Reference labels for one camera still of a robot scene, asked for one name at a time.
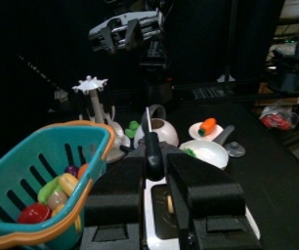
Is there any small white plate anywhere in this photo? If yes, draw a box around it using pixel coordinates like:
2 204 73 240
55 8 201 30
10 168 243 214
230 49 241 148
187 121 223 142

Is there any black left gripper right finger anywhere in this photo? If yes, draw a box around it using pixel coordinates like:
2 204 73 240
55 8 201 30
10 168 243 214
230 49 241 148
165 152 263 250

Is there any gray round lid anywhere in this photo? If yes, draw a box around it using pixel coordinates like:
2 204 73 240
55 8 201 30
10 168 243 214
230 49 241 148
222 141 246 159

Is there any orange toy carrot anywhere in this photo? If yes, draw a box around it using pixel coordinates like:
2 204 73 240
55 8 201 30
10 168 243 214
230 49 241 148
197 117 217 138

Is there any white pan with gray handle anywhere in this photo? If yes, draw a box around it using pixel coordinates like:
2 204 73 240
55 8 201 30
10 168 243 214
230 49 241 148
178 124 235 171

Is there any white toy teapot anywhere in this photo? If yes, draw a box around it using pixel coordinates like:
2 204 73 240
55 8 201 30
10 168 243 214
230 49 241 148
133 104 179 149

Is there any black-handled toy cleaver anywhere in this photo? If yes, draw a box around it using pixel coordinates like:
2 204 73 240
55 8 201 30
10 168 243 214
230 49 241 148
139 106 166 183

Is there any clear bag with red contents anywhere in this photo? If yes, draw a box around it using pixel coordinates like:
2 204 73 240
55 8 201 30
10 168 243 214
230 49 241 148
258 104 299 132

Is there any black vented box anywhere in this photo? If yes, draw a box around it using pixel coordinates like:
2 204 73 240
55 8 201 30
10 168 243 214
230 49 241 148
171 81 261 104

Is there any orange toy fruit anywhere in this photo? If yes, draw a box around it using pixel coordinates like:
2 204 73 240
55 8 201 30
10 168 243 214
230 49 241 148
75 162 89 180

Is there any beige toy food piece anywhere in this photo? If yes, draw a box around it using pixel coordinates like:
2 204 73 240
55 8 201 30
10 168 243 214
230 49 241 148
45 189 70 211

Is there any green toy piece in pan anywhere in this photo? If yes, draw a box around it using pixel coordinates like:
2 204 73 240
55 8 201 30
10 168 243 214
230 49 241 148
182 147 198 158

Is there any yellow toy corn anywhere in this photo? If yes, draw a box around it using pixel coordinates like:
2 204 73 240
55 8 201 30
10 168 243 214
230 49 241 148
57 172 81 197

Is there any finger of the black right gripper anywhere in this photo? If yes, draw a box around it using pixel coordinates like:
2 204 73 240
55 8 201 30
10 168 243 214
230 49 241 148
101 24 118 55
123 19 141 52

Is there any green toy leafy vegetable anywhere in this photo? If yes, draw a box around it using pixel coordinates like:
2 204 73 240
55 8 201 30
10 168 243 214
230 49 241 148
123 120 141 139

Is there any red toy tomato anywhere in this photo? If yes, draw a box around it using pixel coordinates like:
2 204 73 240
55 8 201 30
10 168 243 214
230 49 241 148
17 202 53 225

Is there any purple toy eggplant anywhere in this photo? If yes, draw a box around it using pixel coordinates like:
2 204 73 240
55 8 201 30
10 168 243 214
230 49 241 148
63 164 81 178

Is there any white cup tree rack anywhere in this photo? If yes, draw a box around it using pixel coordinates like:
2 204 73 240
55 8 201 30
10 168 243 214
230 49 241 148
70 74 131 164

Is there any white plastic cutting board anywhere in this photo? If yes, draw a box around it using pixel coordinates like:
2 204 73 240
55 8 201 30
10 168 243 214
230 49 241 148
142 177 262 250

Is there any teal basket with orange rim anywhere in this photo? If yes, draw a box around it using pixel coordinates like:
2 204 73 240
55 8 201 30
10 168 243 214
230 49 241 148
0 119 117 250

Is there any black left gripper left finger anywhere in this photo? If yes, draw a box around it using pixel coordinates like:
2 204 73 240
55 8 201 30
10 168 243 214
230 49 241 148
79 149 147 250

